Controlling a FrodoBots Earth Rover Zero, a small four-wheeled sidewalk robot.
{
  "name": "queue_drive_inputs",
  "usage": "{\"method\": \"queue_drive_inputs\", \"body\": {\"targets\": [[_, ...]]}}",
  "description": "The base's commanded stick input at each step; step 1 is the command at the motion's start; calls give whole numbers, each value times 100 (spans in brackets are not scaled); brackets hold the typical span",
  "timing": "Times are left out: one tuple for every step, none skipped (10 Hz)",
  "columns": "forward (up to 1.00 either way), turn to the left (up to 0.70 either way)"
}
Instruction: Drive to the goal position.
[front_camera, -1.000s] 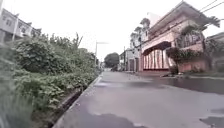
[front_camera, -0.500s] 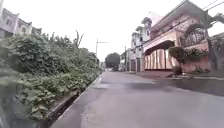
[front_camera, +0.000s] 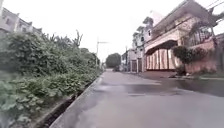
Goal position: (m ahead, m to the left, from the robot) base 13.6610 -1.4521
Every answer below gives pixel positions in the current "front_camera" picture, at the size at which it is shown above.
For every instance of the round dark tree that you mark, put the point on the round dark tree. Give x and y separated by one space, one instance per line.
113 60

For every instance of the dark utility pole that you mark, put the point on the dark utility pole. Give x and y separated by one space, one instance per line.
126 56

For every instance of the street light pole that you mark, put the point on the street light pole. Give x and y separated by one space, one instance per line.
97 50

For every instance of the row of pale houses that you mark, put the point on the row of pale houses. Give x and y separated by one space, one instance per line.
140 43

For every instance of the grey concrete road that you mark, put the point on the grey concrete road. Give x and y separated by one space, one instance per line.
133 106

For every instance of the tan house with arched gate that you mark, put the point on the tan house with arched gate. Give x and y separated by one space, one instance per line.
166 36

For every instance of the overgrown green bushes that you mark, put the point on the overgrown green bushes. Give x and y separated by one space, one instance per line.
40 66

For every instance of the roadside drain ditch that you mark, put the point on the roadside drain ditch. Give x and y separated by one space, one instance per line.
56 111

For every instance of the pale building with dark roof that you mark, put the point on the pale building with dark roof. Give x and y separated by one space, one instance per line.
10 21

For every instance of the dark bush on wall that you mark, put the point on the dark bush on wall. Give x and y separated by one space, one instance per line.
186 53

